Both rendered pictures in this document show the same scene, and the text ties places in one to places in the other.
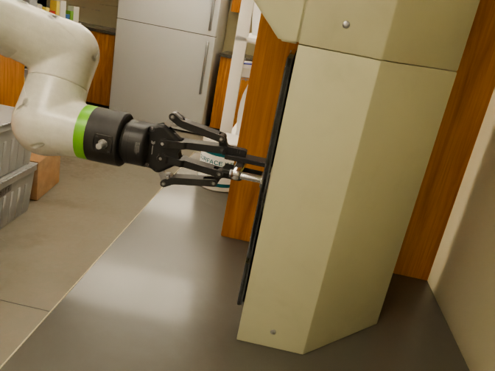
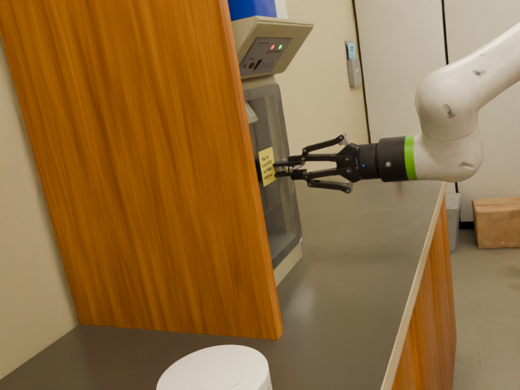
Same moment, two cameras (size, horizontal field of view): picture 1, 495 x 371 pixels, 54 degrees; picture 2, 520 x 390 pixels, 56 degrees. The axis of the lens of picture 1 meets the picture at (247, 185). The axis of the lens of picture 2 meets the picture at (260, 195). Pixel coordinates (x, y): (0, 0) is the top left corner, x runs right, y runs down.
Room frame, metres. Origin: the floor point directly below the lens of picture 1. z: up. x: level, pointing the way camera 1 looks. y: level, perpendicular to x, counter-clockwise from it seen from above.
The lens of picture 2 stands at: (1.82, 0.37, 1.41)
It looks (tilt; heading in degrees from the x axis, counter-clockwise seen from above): 13 degrees down; 203
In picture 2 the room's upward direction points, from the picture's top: 10 degrees counter-clockwise
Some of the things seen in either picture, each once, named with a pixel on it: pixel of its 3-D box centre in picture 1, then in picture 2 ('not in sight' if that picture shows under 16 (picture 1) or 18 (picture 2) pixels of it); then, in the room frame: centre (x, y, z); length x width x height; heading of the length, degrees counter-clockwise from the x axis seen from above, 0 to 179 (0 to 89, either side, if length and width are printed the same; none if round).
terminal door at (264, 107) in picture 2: (269, 167); (266, 179); (0.82, -0.03, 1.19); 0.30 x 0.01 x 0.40; 177
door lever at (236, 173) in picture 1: (249, 170); (289, 165); (0.75, 0.00, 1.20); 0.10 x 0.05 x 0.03; 177
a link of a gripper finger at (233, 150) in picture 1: (232, 145); (299, 154); (0.78, 0.04, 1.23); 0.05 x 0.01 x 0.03; 87
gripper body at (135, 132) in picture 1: (154, 146); (357, 162); (0.78, 0.17, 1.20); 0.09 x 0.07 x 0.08; 87
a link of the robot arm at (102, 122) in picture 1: (111, 138); (393, 159); (0.78, 0.24, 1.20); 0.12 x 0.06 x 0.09; 177
